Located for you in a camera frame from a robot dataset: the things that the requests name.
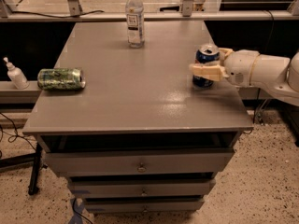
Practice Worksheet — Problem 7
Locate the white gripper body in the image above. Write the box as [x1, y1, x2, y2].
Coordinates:
[224, 49, 260, 87]

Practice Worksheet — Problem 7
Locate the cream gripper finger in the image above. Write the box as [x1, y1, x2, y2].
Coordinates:
[219, 48, 234, 61]
[189, 63, 229, 81]

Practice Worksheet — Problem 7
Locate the blue pepsi can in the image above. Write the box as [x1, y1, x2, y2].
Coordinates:
[192, 43, 220, 88]

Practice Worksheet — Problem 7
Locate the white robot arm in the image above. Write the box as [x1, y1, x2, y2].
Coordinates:
[189, 48, 299, 106]

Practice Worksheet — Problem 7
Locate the clear plastic water bottle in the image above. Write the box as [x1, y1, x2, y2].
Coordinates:
[125, 0, 145, 48]

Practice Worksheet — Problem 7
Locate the green camouflage can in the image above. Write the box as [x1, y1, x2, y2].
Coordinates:
[37, 68, 86, 91]

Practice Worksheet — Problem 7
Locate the white pump dispenser bottle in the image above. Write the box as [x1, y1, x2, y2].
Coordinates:
[3, 57, 29, 90]

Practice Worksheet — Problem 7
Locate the top grey drawer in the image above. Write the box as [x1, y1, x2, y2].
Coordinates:
[45, 148, 235, 177]

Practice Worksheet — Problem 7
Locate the grey drawer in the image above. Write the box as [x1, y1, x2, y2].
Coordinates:
[85, 198, 204, 213]
[45, 148, 235, 177]
[68, 179, 216, 198]

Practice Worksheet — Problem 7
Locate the grey drawer cabinet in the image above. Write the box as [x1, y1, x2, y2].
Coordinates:
[24, 21, 252, 205]

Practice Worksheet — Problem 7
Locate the middle grey drawer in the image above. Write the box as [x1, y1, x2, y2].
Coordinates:
[68, 179, 216, 198]

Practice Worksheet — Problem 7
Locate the bottom grey drawer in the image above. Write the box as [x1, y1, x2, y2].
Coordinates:
[85, 198, 204, 213]

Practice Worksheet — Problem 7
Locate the black stand leg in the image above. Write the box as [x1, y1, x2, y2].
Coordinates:
[0, 145, 42, 196]

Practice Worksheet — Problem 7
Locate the grey metal rail frame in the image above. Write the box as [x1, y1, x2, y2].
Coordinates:
[1, 0, 299, 21]

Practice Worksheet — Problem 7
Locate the black cable on rail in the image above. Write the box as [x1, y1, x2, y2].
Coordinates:
[11, 8, 106, 19]

